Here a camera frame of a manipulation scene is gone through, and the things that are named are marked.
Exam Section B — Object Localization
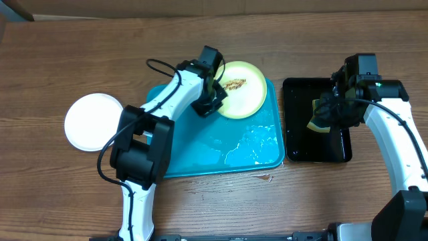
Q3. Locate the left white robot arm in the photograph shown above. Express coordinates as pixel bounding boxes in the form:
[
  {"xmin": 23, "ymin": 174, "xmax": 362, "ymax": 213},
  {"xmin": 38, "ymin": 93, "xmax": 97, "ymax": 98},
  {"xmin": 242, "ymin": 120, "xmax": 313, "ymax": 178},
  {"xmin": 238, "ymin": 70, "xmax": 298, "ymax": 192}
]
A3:
[{"xmin": 106, "ymin": 58, "xmax": 227, "ymax": 240}]

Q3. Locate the yellow green sponge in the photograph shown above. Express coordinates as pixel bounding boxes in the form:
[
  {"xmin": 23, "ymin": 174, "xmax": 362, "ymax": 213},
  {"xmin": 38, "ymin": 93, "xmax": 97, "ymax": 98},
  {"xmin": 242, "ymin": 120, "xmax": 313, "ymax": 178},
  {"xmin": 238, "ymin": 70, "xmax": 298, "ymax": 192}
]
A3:
[{"xmin": 306, "ymin": 99, "xmax": 330, "ymax": 133}]

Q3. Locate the yellow-green plate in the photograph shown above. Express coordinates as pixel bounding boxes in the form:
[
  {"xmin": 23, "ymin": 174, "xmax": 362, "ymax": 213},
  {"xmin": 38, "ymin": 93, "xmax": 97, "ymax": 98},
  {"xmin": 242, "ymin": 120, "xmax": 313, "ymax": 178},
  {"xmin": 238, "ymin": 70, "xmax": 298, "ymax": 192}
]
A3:
[{"xmin": 215, "ymin": 61, "xmax": 267, "ymax": 119}]

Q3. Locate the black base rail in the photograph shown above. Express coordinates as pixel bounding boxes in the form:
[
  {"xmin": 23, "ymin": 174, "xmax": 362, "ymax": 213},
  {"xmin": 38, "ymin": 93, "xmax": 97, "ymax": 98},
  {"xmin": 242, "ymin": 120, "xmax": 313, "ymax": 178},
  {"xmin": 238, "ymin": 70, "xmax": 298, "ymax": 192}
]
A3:
[{"xmin": 89, "ymin": 231, "xmax": 335, "ymax": 241}]

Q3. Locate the white plate with sauce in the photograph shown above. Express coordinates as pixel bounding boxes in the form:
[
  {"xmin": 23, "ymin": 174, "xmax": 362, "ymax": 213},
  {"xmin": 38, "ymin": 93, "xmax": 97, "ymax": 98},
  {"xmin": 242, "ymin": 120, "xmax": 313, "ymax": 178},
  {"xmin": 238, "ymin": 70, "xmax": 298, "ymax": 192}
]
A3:
[{"xmin": 64, "ymin": 93, "xmax": 123, "ymax": 152}]

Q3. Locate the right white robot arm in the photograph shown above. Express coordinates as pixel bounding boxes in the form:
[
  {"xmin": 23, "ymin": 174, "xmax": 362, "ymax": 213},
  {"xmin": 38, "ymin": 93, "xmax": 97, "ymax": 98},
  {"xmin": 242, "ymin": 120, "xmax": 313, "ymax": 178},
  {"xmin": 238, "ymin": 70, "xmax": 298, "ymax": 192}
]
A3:
[{"xmin": 311, "ymin": 80, "xmax": 427, "ymax": 240}]

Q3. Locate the black plastic tray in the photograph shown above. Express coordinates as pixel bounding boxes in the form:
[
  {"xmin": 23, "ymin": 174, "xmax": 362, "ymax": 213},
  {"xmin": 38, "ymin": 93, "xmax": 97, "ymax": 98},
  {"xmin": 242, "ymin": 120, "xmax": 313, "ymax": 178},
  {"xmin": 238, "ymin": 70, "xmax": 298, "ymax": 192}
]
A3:
[{"xmin": 282, "ymin": 78, "xmax": 352, "ymax": 163}]

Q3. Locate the teal plastic tray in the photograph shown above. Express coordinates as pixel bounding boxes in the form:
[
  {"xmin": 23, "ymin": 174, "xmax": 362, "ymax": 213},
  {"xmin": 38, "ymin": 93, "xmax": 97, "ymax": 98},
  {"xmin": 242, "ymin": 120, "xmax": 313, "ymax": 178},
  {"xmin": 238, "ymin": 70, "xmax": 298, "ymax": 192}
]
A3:
[{"xmin": 165, "ymin": 80, "xmax": 286, "ymax": 178}]

